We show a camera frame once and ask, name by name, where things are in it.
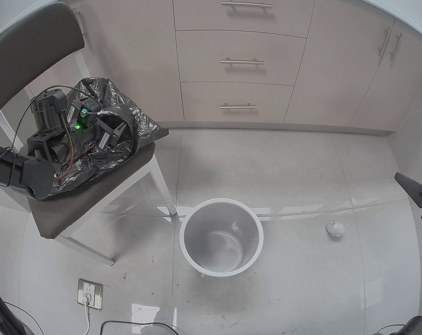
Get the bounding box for black plastic bag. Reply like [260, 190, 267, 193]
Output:
[49, 77, 169, 196]

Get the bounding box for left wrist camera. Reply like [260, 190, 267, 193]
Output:
[71, 98, 101, 123]

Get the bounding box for white trash bin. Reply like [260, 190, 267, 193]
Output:
[179, 198, 264, 278]

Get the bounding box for beige cabinet with metal handles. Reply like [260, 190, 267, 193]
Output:
[0, 0, 422, 134]

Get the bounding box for grey padded chair white legs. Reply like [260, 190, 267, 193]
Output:
[0, 1, 178, 267]

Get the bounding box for white paper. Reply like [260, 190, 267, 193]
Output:
[325, 219, 346, 238]

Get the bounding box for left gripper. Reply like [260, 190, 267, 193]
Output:
[69, 115, 126, 153]

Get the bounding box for black cable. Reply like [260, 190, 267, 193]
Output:
[101, 321, 179, 335]
[3, 301, 40, 335]
[373, 322, 407, 335]
[9, 85, 93, 153]

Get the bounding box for white cable with plug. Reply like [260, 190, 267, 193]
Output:
[82, 292, 93, 335]

